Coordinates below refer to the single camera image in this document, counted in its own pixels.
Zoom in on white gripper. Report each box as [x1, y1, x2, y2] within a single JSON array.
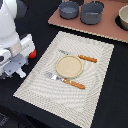
[[0, 34, 35, 79]]

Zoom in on round beige plate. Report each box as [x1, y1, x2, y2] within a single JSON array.
[[55, 55, 83, 78]]

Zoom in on red sausage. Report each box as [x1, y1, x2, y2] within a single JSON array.
[[29, 49, 37, 59]]

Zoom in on beige bowl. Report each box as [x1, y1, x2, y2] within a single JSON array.
[[119, 5, 128, 30]]

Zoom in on knife with wooden handle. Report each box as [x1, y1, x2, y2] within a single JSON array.
[[58, 49, 98, 63]]

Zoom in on beige woven placemat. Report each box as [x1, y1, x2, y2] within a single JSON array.
[[14, 31, 114, 128]]

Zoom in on small grey saucepan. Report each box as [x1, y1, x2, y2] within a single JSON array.
[[59, 1, 79, 19]]

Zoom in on fork with wooden handle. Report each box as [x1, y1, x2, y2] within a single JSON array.
[[45, 72, 85, 89]]

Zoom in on brown stove board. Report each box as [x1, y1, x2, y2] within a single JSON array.
[[47, 0, 128, 44]]

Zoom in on large grey pot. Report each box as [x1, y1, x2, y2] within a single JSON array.
[[80, 2, 103, 25]]

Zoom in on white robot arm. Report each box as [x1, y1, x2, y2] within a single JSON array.
[[0, 0, 35, 79]]

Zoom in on white fish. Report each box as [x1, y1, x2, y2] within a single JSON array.
[[17, 68, 26, 78]]

